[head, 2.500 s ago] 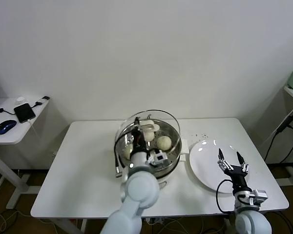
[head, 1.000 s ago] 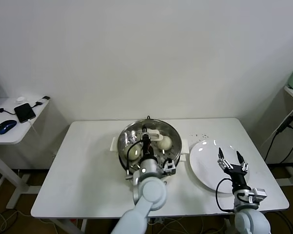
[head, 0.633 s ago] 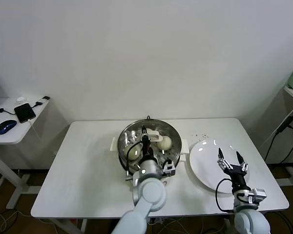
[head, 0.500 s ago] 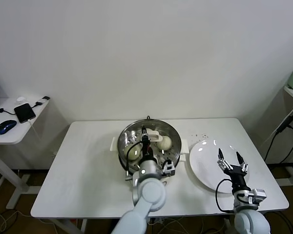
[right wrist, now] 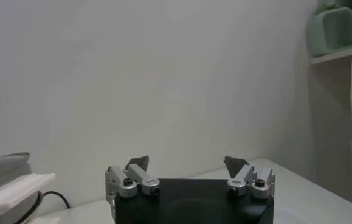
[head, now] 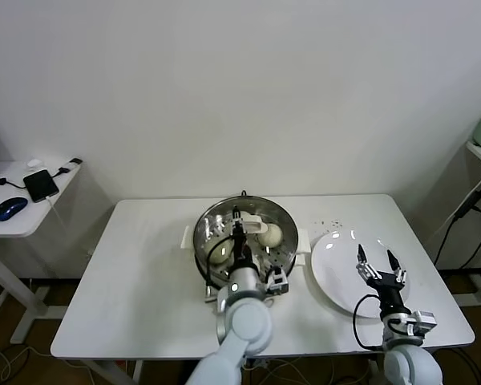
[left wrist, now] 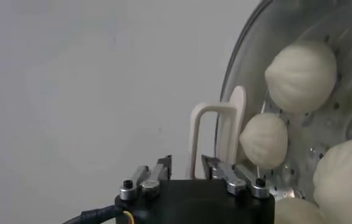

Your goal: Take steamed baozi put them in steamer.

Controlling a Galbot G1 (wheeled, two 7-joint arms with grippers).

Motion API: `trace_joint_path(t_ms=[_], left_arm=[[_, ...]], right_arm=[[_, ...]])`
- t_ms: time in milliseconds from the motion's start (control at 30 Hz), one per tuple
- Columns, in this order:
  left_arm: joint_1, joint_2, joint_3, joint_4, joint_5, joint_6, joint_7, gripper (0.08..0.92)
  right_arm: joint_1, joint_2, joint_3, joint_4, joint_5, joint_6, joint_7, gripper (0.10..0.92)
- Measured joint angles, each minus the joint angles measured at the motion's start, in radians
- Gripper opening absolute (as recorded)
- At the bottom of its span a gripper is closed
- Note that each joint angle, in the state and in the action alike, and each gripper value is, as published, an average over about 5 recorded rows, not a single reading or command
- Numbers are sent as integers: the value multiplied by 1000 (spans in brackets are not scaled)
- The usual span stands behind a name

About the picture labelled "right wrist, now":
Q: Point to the pale green appliance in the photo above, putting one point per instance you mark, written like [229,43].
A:
[332,30]

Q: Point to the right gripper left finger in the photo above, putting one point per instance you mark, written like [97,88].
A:
[133,179]

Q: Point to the cream electric cooker base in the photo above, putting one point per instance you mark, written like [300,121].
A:
[8,194]

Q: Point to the white shelf desk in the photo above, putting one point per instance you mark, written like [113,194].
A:
[340,54]

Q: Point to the white work table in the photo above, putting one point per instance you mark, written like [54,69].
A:
[300,198]

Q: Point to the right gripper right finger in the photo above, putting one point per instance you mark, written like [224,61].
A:
[248,181]

